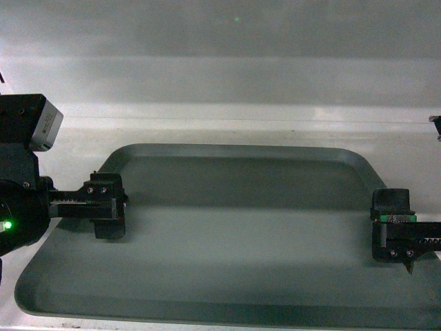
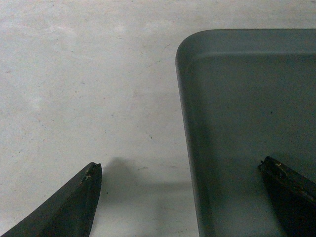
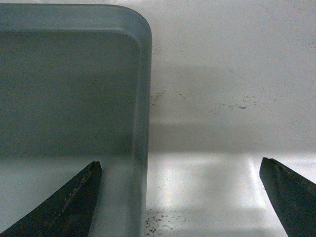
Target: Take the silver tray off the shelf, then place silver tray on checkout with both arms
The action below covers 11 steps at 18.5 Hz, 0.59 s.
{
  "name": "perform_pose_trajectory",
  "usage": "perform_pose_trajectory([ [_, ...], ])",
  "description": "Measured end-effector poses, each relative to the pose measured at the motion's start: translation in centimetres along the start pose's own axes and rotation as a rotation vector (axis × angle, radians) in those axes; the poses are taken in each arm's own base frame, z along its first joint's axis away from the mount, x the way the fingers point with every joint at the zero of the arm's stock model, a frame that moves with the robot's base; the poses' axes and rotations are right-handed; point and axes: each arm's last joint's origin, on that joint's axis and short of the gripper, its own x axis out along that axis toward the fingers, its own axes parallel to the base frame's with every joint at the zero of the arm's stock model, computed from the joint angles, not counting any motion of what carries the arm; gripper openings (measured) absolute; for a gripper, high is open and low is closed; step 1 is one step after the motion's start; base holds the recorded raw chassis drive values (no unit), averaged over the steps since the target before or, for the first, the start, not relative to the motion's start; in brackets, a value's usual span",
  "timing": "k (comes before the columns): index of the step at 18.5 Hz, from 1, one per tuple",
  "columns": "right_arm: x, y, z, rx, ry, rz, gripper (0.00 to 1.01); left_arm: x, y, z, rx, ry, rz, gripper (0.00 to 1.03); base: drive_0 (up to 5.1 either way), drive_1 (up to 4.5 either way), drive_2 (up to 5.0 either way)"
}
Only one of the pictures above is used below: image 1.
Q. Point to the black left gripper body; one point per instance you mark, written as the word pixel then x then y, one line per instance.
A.
pixel 24 193

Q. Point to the grey rectangular serving tray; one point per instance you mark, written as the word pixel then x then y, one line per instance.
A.
pixel 247 235

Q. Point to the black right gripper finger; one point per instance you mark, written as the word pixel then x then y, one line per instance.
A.
pixel 404 242
pixel 392 205

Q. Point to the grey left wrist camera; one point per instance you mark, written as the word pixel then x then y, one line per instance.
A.
pixel 47 128

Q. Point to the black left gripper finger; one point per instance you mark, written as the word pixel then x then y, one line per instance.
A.
pixel 108 217
pixel 102 188

